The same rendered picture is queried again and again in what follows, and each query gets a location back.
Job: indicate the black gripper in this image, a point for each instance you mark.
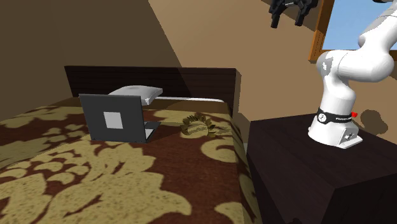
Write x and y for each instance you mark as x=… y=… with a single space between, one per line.
x=290 y=3

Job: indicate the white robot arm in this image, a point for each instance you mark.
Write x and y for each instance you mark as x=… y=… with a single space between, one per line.
x=337 y=102

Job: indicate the wooden framed window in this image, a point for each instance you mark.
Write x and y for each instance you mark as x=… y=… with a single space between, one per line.
x=344 y=28

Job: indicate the flat white pillow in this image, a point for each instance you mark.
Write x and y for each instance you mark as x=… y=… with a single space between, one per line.
x=189 y=99

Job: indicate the gold spiky crown-shaped object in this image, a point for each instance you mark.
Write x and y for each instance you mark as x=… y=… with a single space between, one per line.
x=197 y=127

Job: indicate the dark wooden robot stand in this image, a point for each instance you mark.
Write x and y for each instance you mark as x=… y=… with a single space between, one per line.
x=304 y=173

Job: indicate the grey puffy pillow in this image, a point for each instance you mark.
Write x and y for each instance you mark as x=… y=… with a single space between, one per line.
x=139 y=91

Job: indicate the bed with brown floral cover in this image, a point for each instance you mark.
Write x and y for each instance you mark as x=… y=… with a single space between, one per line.
x=173 y=173

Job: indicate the dark grey open laptop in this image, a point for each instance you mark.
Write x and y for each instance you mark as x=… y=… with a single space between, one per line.
x=111 y=119

